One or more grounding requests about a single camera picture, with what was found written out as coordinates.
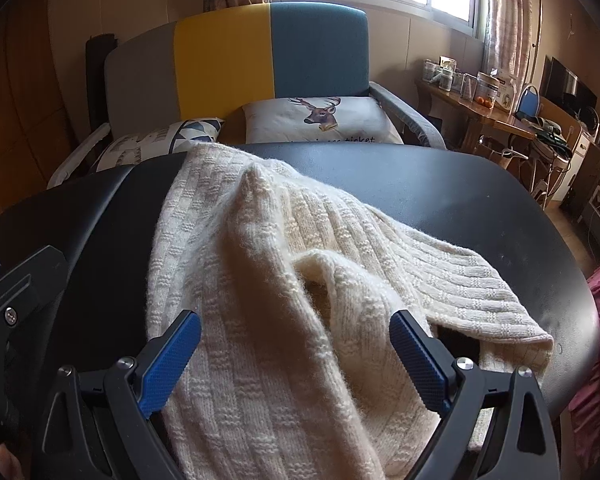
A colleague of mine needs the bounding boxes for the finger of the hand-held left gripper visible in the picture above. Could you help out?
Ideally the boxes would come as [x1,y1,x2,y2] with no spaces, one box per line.
[0,245,69,332]

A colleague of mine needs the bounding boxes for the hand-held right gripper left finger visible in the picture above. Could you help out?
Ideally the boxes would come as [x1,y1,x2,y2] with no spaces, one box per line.
[32,310,202,480]

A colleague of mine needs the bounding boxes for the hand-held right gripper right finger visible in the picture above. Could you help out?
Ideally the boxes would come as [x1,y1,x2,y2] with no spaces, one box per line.
[389,310,561,480]

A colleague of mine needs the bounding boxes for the cream knitted sweater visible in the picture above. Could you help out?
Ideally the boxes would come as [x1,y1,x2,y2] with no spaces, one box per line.
[142,141,555,480]

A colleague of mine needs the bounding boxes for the person's left hand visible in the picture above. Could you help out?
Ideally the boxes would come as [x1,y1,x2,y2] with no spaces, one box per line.
[0,442,26,480]

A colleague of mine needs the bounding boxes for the pink ruffled bedding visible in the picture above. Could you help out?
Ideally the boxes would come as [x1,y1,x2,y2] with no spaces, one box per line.
[566,247,600,466]

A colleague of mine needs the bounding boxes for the geometric print pillow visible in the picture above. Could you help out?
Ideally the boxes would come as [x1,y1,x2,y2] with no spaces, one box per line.
[91,117,227,173]

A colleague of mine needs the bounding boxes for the wooden desk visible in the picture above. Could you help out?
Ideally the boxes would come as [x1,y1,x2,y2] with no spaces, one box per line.
[415,79,537,162]

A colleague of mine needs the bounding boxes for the deer print pillow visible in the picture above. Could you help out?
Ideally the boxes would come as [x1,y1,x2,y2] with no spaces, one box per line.
[241,95,406,146]

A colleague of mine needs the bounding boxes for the grey yellow blue sofa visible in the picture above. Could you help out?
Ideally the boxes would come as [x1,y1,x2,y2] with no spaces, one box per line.
[46,1,448,192]

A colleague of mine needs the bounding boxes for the beige cabinet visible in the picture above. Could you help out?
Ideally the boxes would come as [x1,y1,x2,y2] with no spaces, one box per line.
[555,120,600,206]

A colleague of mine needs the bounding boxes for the large white labelled jar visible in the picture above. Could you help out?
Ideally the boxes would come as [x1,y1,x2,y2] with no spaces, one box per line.
[475,72,501,106]

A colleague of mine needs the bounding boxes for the row of small white jars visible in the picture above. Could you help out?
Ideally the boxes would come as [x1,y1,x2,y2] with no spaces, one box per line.
[422,57,477,97]

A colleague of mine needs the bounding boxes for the white box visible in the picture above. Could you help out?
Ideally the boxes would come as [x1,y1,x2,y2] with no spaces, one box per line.
[497,72,522,111]

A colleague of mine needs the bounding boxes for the black television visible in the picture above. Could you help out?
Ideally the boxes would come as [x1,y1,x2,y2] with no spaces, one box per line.
[539,56,598,121]

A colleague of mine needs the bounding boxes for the metal pole stand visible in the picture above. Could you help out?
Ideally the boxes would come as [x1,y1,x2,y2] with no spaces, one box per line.
[530,0,571,91]

